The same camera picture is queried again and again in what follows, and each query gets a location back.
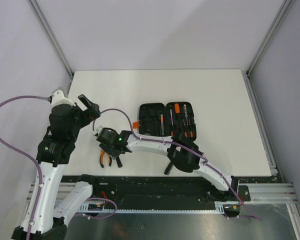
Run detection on orange handled pliers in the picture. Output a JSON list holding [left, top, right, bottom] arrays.
[[99, 149, 113, 168]]

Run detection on claw hammer black handle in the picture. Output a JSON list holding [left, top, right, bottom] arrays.
[[115, 156, 123, 168]]

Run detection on black plastic tool case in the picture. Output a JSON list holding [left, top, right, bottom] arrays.
[[132, 101, 197, 141]]

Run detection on orange handled screwdriver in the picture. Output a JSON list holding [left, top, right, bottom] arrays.
[[174, 103, 180, 119]]

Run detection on small precision screwdriver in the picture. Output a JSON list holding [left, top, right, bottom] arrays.
[[187, 116, 194, 139]]

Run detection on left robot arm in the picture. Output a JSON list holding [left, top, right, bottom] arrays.
[[11, 90, 101, 240]]

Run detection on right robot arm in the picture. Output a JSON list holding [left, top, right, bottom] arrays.
[[92, 126, 244, 204]]

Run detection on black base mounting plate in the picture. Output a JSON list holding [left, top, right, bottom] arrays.
[[41, 174, 278, 211]]

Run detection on black bit holder strip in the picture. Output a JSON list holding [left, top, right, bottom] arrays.
[[164, 162, 174, 176]]

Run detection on utility knife in case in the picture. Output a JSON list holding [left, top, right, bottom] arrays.
[[160, 114, 165, 136]]

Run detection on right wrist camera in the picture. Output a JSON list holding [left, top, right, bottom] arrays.
[[92, 125, 104, 137]]

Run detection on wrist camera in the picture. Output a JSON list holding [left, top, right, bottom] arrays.
[[92, 125, 104, 137], [50, 87, 75, 107]]

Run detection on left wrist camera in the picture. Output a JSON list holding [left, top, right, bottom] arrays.
[[50, 87, 75, 107]]

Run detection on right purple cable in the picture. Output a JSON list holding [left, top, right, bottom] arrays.
[[91, 107, 262, 221]]

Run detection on grey slotted cable duct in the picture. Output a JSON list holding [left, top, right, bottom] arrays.
[[53, 201, 228, 215]]

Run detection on left aluminium frame post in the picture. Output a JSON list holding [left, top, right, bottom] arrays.
[[27, 0, 74, 79]]

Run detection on aluminium frame post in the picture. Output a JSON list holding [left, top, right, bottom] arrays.
[[27, 0, 74, 79], [246, 0, 295, 76]]

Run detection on right aluminium frame post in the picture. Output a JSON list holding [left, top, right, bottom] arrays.
[[246, 0, 295, 76]]

